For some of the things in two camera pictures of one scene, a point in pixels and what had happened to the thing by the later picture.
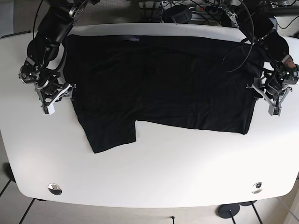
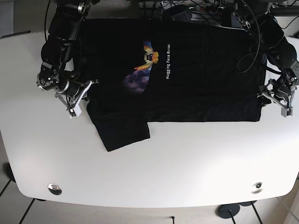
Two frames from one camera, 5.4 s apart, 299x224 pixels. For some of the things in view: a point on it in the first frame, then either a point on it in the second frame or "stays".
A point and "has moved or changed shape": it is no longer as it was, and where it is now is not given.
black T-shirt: [197, 82] has moved or changed shape
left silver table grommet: [54, 188] stays
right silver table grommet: [257, 188] stays
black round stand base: [223, 210] stays
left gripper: [48, 100] to [75, 107]
